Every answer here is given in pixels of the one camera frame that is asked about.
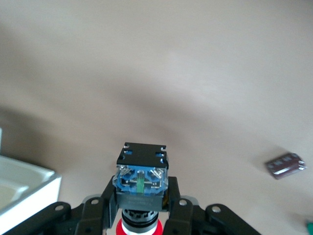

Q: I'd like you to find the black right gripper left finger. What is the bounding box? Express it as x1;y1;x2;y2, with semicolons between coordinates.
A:
0;181;117;235

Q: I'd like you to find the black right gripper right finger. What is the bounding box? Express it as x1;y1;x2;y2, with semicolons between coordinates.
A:
165;176;261;235

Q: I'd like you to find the red push button switch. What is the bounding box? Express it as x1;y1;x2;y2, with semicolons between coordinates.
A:
113;141;171;235

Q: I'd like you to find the white plastic drawer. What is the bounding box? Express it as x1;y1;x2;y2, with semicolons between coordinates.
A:
0;155;62;235

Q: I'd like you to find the maroon cylindrical capacitor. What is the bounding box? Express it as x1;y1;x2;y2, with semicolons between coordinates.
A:
264;151;306;181

